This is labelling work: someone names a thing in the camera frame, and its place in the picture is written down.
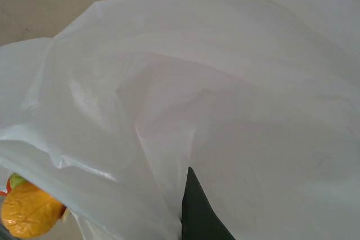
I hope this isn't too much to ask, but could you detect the red and green toy fruit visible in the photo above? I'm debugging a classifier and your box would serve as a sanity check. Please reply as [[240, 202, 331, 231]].
[[0, 173, 25, 196]]

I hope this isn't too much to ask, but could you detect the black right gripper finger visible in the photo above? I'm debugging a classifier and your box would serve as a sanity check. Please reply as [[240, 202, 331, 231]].
[[181, 166, 237, 240]]

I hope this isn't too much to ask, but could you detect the yellow toy fruit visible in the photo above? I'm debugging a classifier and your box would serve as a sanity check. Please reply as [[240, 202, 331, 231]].
[[1, 180, 68, 238]]

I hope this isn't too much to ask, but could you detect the white plastic bag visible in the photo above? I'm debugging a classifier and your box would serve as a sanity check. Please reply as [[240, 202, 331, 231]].
[[0, 0, 360, 240]]

